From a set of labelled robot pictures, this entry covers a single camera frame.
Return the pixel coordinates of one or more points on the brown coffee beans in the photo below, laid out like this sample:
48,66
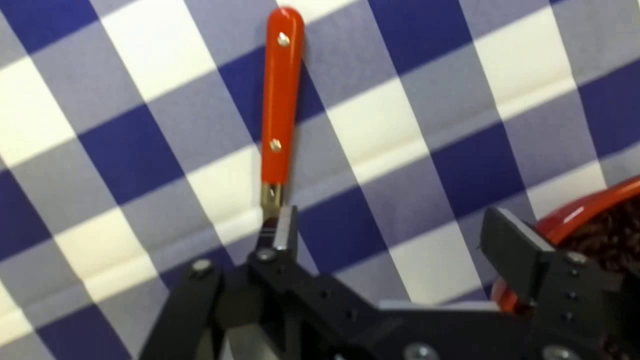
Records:
611,232

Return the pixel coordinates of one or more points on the blue white checkered tablecloth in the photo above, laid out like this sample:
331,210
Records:
433,132

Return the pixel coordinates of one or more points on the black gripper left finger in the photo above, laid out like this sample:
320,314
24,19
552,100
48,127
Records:
267,312

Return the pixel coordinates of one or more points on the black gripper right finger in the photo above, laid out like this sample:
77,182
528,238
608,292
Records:
566,306

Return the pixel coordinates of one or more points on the red bowl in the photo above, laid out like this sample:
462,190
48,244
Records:
566,216

